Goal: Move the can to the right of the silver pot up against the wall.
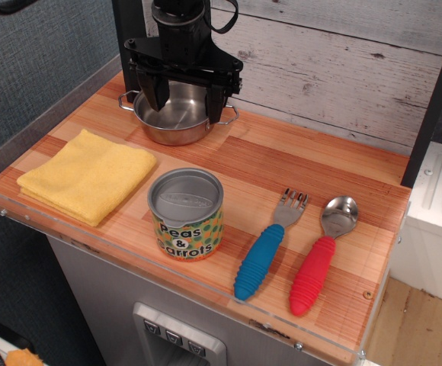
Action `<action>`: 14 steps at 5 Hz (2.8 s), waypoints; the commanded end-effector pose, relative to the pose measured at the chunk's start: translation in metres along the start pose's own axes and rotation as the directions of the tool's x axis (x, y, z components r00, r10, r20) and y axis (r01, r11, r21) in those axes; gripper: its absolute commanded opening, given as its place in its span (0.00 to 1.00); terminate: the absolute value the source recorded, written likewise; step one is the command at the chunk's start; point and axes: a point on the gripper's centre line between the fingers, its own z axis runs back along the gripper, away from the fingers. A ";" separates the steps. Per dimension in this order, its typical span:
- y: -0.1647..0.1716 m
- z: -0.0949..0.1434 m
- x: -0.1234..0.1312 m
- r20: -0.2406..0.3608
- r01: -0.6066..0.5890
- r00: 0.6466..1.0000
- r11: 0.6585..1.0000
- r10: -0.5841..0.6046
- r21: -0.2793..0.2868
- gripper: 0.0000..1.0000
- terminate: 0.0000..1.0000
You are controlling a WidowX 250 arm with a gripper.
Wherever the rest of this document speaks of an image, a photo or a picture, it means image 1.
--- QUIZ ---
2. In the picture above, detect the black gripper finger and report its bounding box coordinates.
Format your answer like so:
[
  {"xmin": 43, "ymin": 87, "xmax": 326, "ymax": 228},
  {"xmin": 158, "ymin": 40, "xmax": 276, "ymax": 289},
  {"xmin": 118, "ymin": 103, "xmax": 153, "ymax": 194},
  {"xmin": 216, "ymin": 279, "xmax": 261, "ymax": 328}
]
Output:
[
  {"xmin": 136, "ymin": 70, "xmax": 169, "ymax": 111},
  {"xmin": 205, "ymin": 85, "xmax": 228, "ymax": 124}
]

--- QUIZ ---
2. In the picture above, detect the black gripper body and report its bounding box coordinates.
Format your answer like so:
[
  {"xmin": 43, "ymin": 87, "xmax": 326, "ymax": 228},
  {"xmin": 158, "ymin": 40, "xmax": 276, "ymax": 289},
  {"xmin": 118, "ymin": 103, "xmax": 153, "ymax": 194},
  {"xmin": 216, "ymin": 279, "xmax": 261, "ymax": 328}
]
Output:
[{"xmin": 125, "ymin": 11, "xmax": 243, "ymax": 94}]

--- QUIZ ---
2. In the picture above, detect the peas and carrots can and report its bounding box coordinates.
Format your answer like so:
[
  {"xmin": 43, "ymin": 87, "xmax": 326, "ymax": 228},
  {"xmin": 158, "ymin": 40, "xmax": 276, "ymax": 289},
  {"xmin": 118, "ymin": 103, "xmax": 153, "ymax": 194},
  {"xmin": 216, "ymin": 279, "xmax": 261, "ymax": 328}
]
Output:
[{"xmin": 147, "ymin": 168, "xmax": 224, "ymax": 262}]

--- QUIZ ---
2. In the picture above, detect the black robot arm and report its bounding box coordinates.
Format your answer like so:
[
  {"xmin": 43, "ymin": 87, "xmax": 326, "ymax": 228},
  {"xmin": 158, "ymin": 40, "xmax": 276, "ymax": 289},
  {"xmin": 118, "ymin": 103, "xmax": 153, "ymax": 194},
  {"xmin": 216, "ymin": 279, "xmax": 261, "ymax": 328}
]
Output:
[{"xmin": 125, "ymin": 1, "xmax": 243, "ymax": 123}]

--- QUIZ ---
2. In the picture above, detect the silver metal pot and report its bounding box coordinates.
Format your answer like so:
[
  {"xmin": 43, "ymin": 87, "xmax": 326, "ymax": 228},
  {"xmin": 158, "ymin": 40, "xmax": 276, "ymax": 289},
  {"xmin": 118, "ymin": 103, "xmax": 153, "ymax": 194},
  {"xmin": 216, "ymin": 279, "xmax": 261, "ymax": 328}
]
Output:
[{"xmin": 117, "ymin": 80, "xmax": 240, "ymax": 147}]

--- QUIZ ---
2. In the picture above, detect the yellow folded cloth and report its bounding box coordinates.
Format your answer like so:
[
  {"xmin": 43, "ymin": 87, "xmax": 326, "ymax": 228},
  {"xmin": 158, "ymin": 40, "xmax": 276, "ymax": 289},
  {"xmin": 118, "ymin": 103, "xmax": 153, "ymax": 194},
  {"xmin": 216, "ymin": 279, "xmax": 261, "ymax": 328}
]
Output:
[{"xmin": 17, "ymin": 130, "xmax": 157, "ymax": 227}]

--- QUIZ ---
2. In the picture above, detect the grey dispenser panel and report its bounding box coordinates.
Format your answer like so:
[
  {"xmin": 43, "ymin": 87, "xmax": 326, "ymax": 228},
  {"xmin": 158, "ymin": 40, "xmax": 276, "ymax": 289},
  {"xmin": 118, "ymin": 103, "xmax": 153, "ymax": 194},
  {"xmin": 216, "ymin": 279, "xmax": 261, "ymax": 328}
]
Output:
[{"xmin": 133, "ymin": 302, "xmax": 228, "ymax": 366}]

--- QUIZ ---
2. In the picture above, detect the white ribbed appliance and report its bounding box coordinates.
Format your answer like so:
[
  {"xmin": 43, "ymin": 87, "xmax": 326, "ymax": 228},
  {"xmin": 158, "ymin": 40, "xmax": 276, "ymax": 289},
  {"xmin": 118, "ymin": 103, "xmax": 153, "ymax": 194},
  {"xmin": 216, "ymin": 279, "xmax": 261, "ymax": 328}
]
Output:
[{"xmin": 389, "ymin": 142, "xmax": 442, "ymax": 299}]

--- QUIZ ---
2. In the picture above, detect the clear acrylic table guard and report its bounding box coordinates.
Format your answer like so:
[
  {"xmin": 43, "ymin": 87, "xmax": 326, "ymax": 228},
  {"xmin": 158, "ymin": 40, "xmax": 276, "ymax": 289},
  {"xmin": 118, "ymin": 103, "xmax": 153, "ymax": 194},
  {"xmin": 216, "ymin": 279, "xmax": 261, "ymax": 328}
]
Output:
[{"xmin": 0, "ymin": 55, "xmax": 367, "ymax": 363}]

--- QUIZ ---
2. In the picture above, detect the orange object bottom left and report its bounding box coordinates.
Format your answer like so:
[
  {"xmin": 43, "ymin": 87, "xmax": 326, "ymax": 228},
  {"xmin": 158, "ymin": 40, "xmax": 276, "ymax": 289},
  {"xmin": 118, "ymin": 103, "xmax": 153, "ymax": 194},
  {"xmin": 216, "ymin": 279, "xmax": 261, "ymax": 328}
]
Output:
[{"xmin": 5, "ymin": 348, "xmax": 44, "ymax": 366}]

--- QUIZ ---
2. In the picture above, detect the black vertical post left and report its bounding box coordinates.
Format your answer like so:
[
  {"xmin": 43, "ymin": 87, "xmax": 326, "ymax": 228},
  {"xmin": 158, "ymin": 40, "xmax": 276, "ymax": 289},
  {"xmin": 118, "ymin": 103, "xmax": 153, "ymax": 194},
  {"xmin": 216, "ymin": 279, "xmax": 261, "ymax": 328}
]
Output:
[{"xmin": 111, "ymin": 0, "xmax": 146, "ymax": 92}]

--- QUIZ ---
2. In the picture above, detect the black vertical post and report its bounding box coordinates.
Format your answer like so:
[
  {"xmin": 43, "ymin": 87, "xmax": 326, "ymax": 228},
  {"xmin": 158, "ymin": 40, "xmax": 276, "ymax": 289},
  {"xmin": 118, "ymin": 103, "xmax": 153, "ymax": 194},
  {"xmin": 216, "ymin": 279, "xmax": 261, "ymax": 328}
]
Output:
[
  {"xmin": 111, "ymin": 0, "xmax": 146, "ymax": 92},
  {"xmin": 401, "ymin": 66, "xmax": 442, "ymax": 188}
]

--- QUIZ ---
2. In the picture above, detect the blue handled fork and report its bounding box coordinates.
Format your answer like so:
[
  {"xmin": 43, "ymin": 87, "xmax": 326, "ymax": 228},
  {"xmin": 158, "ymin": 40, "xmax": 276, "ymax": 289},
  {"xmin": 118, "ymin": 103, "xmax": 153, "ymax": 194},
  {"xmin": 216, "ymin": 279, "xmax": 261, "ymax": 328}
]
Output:
[{"xmin": 233, "ymin": 188, "xmax": 309, "ymax": 301}]

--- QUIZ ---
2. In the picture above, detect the red handled spoon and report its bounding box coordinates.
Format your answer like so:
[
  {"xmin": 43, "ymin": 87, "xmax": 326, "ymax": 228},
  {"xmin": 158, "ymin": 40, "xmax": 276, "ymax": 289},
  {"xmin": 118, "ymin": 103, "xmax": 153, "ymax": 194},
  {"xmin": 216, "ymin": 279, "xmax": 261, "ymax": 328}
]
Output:
[{"xmin": 289, "ymin": 196, "xmax": 359, "ymax": 316}]

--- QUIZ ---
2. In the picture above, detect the black braided cable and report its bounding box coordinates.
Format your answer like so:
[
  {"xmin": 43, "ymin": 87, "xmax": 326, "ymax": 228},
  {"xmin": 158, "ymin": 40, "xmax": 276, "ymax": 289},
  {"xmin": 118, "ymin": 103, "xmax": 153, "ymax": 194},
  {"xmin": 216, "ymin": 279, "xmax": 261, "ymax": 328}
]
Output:
[{"xmin": 0, "ymin": 0, "xmax": 39, "ymax": 16}]

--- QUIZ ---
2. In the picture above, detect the black vertical post right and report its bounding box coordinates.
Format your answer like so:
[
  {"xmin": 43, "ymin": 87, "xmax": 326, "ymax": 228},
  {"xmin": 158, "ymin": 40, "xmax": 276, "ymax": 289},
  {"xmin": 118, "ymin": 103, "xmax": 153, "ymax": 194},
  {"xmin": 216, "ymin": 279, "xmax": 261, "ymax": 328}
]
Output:
[{"xmin": 401, "ymin": 66, "xmax": 442, "ymax": 188}]

